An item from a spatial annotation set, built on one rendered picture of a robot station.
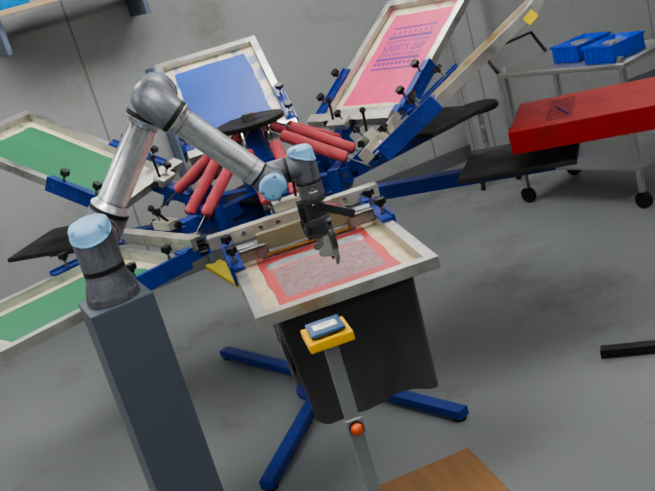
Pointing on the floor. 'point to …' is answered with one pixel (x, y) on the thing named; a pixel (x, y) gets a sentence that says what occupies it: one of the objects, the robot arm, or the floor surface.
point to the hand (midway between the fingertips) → (336, 256)
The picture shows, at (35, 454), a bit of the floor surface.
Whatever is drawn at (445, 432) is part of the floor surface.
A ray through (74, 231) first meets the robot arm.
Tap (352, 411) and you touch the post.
